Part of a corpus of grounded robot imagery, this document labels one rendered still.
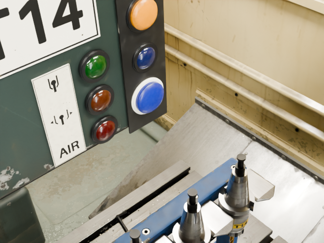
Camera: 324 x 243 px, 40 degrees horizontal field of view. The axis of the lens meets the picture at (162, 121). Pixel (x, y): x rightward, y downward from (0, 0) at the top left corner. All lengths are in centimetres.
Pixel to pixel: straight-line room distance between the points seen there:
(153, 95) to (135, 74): 3
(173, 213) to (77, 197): 94
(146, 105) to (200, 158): 111
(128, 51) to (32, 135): 10
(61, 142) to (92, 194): 133
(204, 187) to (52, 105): 52
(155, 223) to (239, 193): 15
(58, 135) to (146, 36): 10
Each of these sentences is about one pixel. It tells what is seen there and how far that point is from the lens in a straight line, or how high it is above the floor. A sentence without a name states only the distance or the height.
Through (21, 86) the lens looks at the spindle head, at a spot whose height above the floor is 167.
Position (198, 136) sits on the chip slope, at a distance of 153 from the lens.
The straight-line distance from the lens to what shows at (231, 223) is 79.
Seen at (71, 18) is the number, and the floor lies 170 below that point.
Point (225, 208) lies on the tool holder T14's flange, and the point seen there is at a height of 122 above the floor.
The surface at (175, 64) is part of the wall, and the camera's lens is 162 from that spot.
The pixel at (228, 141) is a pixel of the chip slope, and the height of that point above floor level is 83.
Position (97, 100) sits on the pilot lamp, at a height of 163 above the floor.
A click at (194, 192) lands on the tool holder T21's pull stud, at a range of 68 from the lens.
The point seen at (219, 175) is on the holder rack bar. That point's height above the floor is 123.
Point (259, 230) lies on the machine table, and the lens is 118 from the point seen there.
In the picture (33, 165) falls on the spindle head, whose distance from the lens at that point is 36.
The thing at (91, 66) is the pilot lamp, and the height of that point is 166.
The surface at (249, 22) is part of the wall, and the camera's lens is 129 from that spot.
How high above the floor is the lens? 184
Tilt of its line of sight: 40 degrees down
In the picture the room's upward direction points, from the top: 2 degrees counter-clockwise
